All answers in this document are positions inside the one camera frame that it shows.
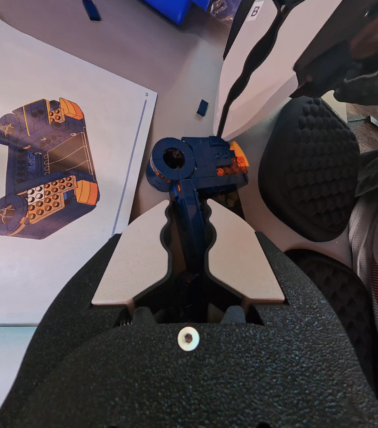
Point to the dark blue tile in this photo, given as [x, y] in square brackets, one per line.
[92, 9]
[203, 107]

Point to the black bumpy cushion pad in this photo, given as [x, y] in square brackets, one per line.
[309, 166]

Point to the person's white blue sweater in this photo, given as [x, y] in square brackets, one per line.
[376, 250]

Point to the person's right hand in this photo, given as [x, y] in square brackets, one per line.
[370, 82]

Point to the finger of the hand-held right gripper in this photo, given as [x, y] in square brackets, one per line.
[277, 76]
[239, 49]

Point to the blue orange brick model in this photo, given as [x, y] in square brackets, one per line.
[202, 157]

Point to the open instruction booklet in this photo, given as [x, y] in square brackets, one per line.
[58, 267]

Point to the blue plastic bin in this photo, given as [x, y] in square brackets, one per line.
[169, 8]

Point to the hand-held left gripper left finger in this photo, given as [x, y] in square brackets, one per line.
[133, 263]

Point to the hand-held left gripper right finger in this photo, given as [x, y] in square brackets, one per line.
[243, 263]

